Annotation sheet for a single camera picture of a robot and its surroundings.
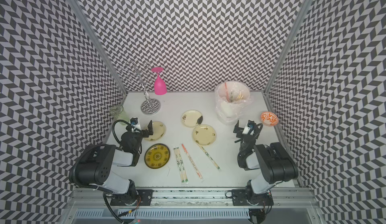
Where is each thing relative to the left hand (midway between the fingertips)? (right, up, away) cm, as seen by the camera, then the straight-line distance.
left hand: (144, 121), depth 91 cm
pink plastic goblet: (+8, +21, +6) cm, 24 cm away
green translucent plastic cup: (-22, +5, +11) cm, 26 cm away
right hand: (+62, -1, -2) cm, 62 cm away
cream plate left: (+7, -7, +9) cm, 13 cm away
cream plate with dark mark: (+29, +1, +12) cm, 31 cm away
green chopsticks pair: (+25, -28, -11) cm, 39 cm away
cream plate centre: (+37, -9, +5) cm, 38 cm away
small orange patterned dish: (+81, +1, +8) cm, 81 cm away
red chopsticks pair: (+30, -23, -7) cm, 38 cm away
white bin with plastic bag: (+55, +15, +6) cm, 57 cm away
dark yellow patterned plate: (+9, -19, -5) cm, 22 cm away
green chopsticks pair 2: (+40, -20, -4) cm, 45 cm away
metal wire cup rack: (-2, +9, +17) cm, 19 cm away
